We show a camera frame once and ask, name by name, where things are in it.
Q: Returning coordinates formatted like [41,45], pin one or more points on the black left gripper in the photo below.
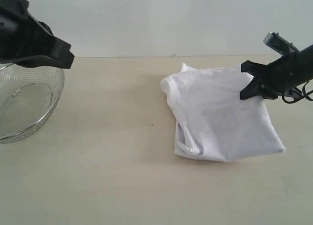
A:
[26,41]

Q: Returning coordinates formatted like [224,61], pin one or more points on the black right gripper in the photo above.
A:
[279,78]

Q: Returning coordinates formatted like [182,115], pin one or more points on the white t-shirt red lettering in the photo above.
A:
[212,122]

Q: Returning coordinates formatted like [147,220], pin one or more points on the round metal mesh basket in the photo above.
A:
[28,97]

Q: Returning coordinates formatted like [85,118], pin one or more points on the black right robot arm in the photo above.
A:
[306,55]

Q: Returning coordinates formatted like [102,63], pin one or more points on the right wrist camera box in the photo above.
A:
[274,41]

